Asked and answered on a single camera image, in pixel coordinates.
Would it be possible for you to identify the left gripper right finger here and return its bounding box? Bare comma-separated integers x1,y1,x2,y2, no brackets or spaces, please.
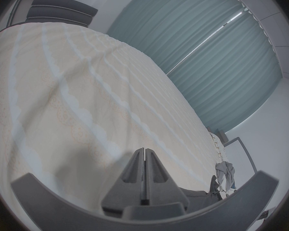
145,148,189,207

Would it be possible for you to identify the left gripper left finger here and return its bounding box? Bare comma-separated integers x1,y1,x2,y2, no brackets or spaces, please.
101,148,145,207

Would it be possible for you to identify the black T-shirt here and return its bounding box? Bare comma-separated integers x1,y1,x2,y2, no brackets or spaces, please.
178,175,223,211

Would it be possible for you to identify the grey garment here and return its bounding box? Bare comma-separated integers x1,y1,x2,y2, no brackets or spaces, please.
215,161,236,192

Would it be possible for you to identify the white printed pillow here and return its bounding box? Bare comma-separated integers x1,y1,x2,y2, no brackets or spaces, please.
211,133,228,163

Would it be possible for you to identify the grey bedside table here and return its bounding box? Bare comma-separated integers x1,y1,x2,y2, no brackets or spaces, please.
207,127,228,142

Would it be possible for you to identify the bed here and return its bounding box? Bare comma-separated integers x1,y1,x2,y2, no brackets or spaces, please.
0,22,258,217

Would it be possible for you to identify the black chest of drawers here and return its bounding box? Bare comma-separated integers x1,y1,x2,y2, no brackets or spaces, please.
6,0,99,29

